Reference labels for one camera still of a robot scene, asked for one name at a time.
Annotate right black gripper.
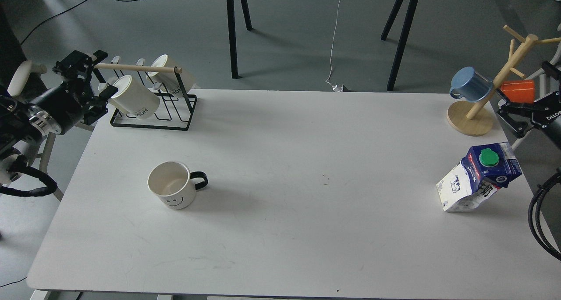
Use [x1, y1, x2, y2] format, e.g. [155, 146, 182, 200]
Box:
[497, 61, 561, 138]

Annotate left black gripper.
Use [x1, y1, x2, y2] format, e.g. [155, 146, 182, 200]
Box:
[28, 50, 118, 136]

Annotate blue white milk carton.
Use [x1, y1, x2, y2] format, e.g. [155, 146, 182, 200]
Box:
[436, 142, 522, 212]

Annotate white smiley mug black handle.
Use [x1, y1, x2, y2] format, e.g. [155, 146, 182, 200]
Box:
[147, 161, 209, 210]

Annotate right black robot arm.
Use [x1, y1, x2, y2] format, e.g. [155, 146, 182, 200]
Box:
[497, 61, 560, 262]

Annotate orange mug on tree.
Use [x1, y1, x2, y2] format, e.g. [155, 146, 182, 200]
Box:
[500, 80, 535, 104]

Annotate white mug front on rack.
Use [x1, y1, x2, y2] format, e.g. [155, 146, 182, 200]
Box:
[110, 75, 160, 119]

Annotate white mug on rack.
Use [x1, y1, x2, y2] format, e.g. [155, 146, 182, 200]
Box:
[146, 54, 196, 97]
[110, 75, 160, 119]

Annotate blue mug on tree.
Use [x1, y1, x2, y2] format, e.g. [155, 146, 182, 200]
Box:
[449, 66, 494, 103]

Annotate wooden mug tree stand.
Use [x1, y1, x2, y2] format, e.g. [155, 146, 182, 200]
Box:
[446, 25, 560, 136]

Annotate white grey chair left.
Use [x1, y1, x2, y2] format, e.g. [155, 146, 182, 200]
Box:
[0, 61, 97, 202]

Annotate white mug rear on rack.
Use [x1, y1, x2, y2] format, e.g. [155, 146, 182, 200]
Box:
[146, 54, 196, 97]

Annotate black table legs right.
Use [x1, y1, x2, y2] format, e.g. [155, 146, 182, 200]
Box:
[380, 0, 419, 91]

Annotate black table legs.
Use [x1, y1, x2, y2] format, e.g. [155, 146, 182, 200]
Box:
[380, 0, 419, 91]
[225, 0, 253, 79]

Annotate black table legs left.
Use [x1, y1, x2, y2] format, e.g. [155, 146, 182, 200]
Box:
[225, 0, 253, 79]

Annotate black cable on floor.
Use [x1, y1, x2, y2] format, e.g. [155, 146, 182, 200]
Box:
[20, 0, 171, 46]

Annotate black wire mug rack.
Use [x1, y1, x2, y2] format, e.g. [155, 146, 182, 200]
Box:
[96, 54, 198, 131]

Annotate white cable on floor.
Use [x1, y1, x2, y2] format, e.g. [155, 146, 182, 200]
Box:
[272, 0, 347, 92]

